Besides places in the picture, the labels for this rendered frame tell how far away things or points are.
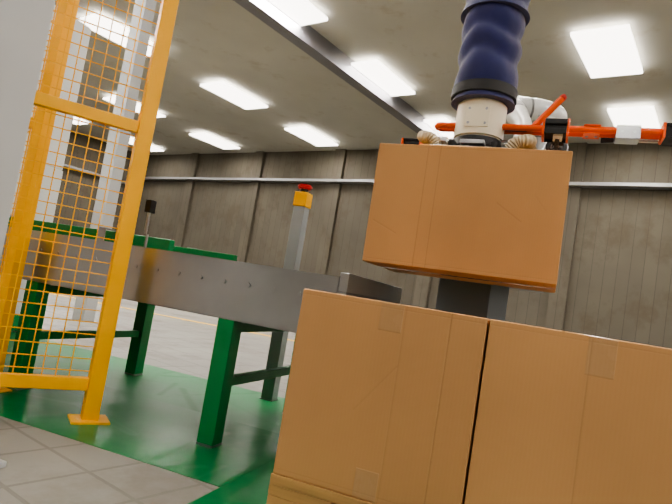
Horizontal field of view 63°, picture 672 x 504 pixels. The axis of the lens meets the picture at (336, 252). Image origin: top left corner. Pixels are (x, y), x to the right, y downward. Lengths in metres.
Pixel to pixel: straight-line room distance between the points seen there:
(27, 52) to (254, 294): 0.89
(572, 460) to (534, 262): 0.74
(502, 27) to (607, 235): 8.80
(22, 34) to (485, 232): 1.34
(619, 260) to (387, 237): 8.96
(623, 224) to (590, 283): 1.15
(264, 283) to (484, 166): 0.78
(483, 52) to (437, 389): 1.26
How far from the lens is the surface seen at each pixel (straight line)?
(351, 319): 1.17
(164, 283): 1.96
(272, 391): 2.67
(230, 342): 1.81
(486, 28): 2.07
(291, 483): 1.26
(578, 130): 2.00
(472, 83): 1.99
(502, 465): 1.14
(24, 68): 1.58
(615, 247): 10.65
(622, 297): 10.52
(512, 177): 1.77
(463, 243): 1.75
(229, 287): 1.82
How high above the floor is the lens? 0.54
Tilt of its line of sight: 4 degrees up
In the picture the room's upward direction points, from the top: 9 degrees clockwise
